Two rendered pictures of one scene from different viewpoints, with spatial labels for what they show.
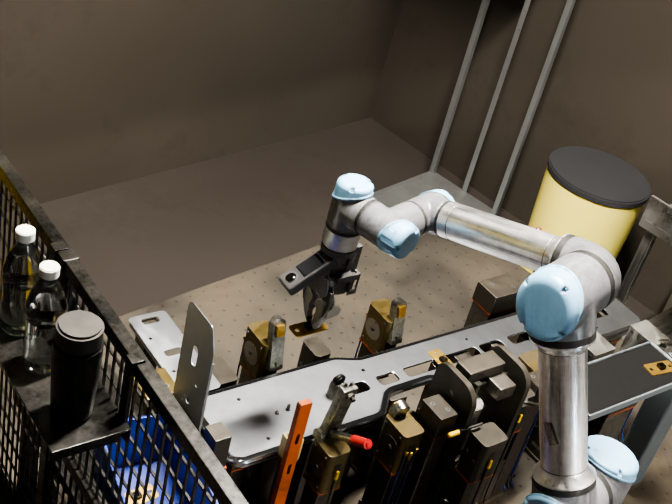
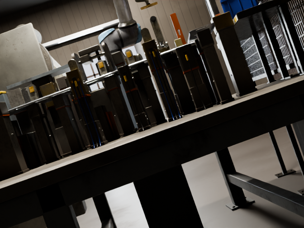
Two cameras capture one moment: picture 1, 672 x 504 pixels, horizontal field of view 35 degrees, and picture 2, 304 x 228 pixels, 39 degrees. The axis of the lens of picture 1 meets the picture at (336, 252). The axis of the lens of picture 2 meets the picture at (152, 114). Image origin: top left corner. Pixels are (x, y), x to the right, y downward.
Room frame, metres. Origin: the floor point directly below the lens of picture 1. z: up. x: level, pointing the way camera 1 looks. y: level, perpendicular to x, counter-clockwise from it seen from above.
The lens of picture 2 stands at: (3.28, 1.36, 0.75)
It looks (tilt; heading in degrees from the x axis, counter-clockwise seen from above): 0 degrees down; 226
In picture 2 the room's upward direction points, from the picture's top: 20 degrees counter-clockwise
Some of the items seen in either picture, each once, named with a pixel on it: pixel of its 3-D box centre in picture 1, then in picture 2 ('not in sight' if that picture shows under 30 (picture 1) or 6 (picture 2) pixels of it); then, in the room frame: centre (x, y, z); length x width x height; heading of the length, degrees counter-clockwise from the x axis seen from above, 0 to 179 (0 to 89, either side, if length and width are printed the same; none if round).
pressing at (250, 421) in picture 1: (446, 358); (70, 89); (2.13, -0.34, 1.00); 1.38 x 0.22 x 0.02; 133
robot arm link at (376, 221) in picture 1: (392, 228); not in sight; (1.77, -0.10, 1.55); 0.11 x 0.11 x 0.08; 56
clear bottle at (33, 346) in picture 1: (45, 315); not in sight; (1.28, 0.42, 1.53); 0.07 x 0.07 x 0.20
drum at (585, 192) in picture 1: (572, 239); not in sight; (4.00, -0.98, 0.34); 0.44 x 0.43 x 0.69; 52
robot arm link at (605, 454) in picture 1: (599, 475); (110, 41); (1.55, -0.60, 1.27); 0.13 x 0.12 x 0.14; 146
